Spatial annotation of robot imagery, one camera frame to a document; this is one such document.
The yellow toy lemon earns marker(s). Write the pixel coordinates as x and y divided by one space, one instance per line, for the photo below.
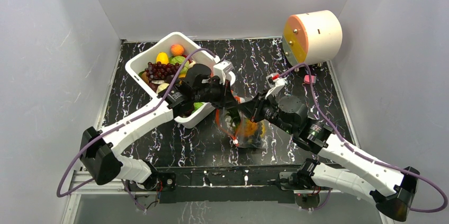
162 58

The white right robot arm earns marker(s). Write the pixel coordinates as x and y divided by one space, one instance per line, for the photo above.
389 190

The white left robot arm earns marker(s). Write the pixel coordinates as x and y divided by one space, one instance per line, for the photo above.
101 151

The green toy cabbage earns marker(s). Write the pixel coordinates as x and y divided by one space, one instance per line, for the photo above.
180 62

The orange toy pineapple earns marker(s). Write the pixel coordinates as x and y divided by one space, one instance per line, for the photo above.
238 125

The clear zip top bag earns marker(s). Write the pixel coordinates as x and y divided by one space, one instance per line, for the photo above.
219 120

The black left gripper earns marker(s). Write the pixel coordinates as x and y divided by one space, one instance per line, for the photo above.
226 99

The orange toy fruit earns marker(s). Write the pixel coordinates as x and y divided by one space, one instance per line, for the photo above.
177 50

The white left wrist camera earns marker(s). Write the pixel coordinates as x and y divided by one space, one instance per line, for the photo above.
222 70

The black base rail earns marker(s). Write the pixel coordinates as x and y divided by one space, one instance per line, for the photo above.
228 180

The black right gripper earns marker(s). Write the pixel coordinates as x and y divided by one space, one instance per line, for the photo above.
255 106

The white plastic bin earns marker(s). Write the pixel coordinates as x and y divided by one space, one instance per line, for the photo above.
140 62

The pink eraser block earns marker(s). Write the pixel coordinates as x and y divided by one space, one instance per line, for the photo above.
309 79

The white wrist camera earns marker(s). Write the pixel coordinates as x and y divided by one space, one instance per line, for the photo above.
222 70
275 83

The white cylinder drum toy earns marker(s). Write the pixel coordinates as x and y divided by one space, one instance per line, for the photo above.
311 38

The dark blue toy grapes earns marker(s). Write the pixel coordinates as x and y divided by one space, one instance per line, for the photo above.
253 136

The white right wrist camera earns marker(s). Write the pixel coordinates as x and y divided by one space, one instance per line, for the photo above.
275 83

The red toy grapes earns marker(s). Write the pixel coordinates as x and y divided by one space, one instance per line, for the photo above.
159 71

